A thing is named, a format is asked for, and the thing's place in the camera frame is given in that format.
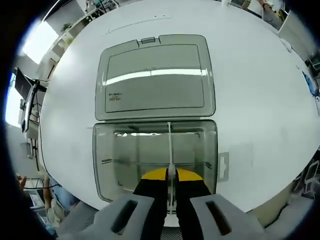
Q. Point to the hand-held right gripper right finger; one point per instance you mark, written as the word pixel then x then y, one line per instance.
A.
pixel 195 220

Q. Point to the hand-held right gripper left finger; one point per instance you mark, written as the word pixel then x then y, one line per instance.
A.
pixel 147 217

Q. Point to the grey transparent guide fixture box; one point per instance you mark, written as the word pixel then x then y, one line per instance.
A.
pixel 155 95

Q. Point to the grey mesh office chair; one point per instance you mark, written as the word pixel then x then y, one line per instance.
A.
pixel 82 222

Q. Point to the white swivel office chair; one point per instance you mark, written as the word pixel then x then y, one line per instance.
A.
pixel 310 175

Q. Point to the blue cloth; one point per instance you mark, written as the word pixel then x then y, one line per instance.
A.
pixel 308 81

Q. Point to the black monitor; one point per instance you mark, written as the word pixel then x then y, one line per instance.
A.
pixel 22 85

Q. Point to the small potted plant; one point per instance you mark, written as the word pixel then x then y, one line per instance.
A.
pixel 67 27

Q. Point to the white panel board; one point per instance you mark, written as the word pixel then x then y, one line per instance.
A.
pixel 288 25

